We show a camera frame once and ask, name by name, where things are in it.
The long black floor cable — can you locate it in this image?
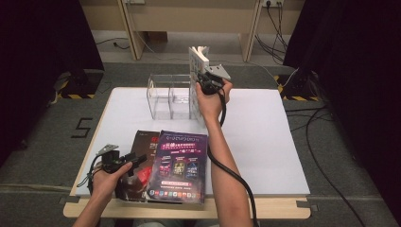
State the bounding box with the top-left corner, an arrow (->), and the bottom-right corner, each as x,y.
285,105 -> 367,227

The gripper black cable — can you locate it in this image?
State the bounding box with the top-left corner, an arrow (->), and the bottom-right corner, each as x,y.
206,87 -> 260,227
77,153 -> 106,197

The purple cover magazine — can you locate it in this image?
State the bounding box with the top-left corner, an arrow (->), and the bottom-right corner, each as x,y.
146,130 -> 209,204

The black curtain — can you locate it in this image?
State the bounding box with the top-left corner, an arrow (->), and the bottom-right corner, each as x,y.
0,0 -> 105,165
283,0 -> 401,225

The short black floor cable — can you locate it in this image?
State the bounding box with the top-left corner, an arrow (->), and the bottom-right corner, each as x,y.
95,37 -> 131,51

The black power cable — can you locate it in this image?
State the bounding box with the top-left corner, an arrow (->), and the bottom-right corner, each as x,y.
254,1 -> 289,64

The black stand base striped tape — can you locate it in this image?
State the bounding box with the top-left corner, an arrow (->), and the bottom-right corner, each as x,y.
273,74 -> 321,102
58,70 -> 104,99

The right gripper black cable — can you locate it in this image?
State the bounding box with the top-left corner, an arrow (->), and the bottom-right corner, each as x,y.
206,87 -> 260,227

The white book with colourful pictures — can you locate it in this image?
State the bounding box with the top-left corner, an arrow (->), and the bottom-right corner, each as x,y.
188,45 -> 211,127

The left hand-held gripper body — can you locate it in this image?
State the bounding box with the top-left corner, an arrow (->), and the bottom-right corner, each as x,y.
96,144 -> 131,174

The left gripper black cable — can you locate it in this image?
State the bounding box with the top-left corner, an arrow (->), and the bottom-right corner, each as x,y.
77,153 -> 106,197

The person's right hand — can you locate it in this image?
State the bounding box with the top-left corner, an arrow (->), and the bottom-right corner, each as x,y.
195,79 -> 234,127

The person's left hand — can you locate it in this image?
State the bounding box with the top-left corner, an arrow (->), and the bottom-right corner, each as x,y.
91,161 -> 134,202

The beige wooden desk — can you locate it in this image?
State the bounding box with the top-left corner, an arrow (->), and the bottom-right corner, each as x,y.
78,0 -> 306,62

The dark brown magazine red print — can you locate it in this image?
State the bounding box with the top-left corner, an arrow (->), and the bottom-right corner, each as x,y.
114,130 -> 161,202

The thin white cable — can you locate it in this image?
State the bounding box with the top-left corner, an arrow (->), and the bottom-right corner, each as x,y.
134,30 -> 300,89

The light wooden table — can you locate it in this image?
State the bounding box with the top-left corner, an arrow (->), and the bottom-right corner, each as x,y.
62,87 -> 311,220

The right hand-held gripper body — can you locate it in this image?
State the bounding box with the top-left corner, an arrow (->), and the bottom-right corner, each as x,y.
198,64 -> 231,96

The clear acrylic book rack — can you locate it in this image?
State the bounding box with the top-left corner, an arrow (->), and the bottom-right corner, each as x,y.
146,74 -> 198,121

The white socket with black plugs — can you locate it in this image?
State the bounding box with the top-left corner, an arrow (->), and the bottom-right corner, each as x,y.
262,0 -> 285,8

